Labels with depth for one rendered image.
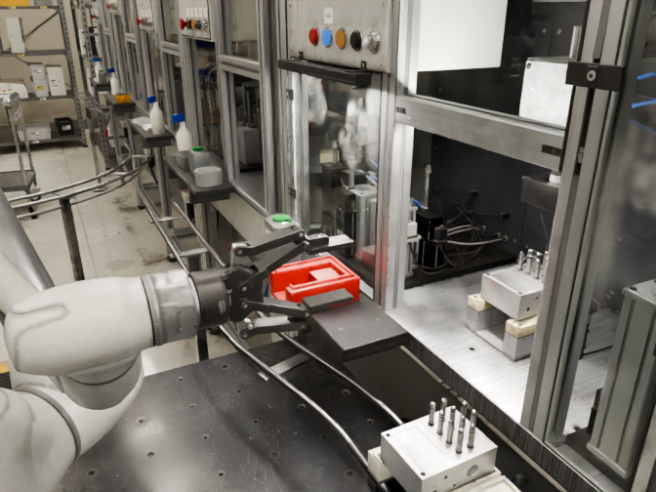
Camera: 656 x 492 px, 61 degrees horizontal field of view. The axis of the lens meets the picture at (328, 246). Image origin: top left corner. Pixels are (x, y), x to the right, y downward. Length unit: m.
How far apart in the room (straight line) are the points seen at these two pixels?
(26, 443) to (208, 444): 0.37
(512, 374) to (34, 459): 0.75
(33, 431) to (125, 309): 0.34
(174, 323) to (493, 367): 0.56
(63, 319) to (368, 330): 0.58
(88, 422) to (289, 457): 0.37
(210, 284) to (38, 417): 0.39
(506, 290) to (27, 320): 0.73
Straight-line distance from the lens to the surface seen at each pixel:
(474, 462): 0.82
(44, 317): 0.69
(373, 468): 0.87
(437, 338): 1.07
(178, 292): 0.70
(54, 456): 1.00
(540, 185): 1.01
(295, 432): 1.20
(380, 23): 1.02
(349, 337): 1.05
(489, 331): 1.10
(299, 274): 1.20
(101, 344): 0.69
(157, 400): 1.33
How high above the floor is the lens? 1.47
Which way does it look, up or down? 23 degrees down
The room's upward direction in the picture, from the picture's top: straight up
